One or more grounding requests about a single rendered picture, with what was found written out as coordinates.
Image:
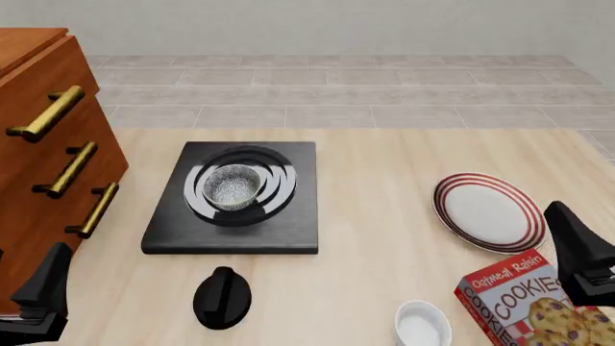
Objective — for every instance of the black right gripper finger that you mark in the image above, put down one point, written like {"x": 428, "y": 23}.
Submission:
{"x": 572, "y": 245}

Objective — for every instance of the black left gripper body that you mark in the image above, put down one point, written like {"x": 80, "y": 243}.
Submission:
{"x": 33, "y": 326}

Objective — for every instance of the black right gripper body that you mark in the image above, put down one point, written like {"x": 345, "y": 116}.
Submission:
{"x": 596, "y": 288}

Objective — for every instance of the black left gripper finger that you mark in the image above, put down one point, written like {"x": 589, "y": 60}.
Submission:
{"x": 48, "y": 281}

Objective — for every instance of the white plate with red rings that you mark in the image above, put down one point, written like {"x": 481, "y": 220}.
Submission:
{"x": 485, "y": 212}

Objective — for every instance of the round black stove knob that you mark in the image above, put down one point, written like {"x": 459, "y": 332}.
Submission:
{"x": 222, "y": 297}

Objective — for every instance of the black patterned bowl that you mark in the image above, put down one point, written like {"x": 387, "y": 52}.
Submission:
{"x": 231, "y": 187}

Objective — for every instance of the flat black stove plate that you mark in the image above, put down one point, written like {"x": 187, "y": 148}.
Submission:
{"x": 288, "y": 223}

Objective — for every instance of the wooden cabinet drawer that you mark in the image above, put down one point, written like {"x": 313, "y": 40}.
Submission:
{"x": 29, "y": 169}
{"x": 29, "y": 101}
{"x": 48, "y": 230}

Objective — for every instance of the oatmeal raisin cookies box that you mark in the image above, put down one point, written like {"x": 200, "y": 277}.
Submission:
{"x": 514, "y": 306}

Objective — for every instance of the small white ramekin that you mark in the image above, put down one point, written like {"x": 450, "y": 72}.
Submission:
{"x": 420, "y": 326}

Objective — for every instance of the wooden cabinet with drawers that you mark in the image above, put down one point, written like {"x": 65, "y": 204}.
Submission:
{"x": 29, "y": 54}

